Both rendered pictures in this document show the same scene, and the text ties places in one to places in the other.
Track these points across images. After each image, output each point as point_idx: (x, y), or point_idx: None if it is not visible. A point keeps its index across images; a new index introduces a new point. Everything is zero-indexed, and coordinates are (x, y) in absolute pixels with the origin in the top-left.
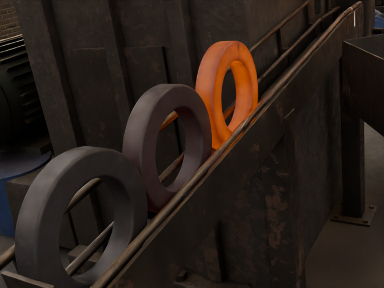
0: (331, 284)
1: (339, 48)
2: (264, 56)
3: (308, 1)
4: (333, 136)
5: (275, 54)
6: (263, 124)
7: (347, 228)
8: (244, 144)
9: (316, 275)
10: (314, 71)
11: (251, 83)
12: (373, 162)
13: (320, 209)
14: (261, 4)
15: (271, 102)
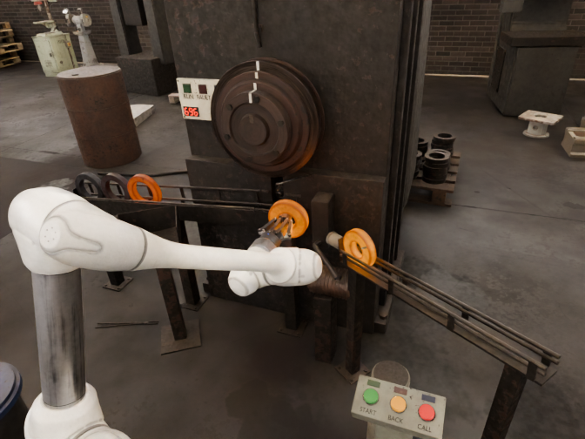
0: (226, 314)
1: (238, 220)
2: (203, 195)
3: (252, 190)
4: None
5: (214, 199)
6: (149, 207)
7: (277, 322)
8: (136, 205)
9: (235, 308)
10: (198, 213)
11: (152, 193)
12: (373, 342)
13: (273, 300)
14: (200, 174)
15: (155, 204)
